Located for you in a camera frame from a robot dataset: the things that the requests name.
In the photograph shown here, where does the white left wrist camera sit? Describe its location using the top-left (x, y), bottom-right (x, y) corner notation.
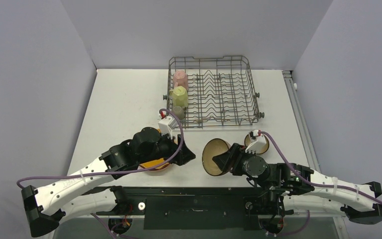
top-left (158, 112), bottom-right (178, 139)

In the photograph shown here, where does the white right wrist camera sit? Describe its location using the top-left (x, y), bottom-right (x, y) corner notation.
top-left (245, 130), bottom-right (268, 155)

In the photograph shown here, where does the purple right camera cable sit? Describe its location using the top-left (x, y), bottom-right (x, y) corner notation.
top-left (258, 130), bottom-right (382, 222)

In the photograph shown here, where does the small grey-green cup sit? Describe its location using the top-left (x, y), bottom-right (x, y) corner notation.
top-left (172, 106), bottom-right (185, 120)

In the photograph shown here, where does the pale yellow mug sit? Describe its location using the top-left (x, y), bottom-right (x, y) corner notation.
top-left (169, 86), bottom-right (189, 109)

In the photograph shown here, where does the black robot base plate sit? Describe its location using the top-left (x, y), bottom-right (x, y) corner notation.
top-left (97, 186), bottom-right (294, 230)

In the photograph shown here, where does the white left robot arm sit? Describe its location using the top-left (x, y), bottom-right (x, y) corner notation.
top-left (21, 127), bottom-right (195, 238)

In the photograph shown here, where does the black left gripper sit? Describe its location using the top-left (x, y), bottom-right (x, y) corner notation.
top-left (138, 129), bottom-right (195, 165)

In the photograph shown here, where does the grey wire dish rack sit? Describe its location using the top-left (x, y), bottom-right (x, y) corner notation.
top-left (163, 55), bottom-right (265, 128)

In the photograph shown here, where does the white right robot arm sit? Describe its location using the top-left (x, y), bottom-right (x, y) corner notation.
top-left (202, 143), bottom-right (382, 225)

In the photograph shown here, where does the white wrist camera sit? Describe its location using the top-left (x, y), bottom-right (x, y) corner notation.
top-left (158, 112), bottom-right (178, 139)
top-left (245, 130), bottom-right (268, 155)

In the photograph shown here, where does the pink mug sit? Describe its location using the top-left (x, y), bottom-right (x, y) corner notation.
top-left (173, 70), bottom-right (189, 91)

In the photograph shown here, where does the orange polka dot plate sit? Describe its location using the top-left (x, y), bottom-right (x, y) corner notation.
top-left (136, 127), bottom-right (170, 171)

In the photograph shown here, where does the aluminium frame rail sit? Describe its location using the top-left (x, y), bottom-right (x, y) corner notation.
top-left (282, 70), bottom-right (321, 172)

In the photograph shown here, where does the brown ceramic bowl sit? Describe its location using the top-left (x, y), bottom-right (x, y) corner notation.
top-left (244, 132), bottom-right (270, 156)
top-left (201, 138), bottom-right (230, 176)

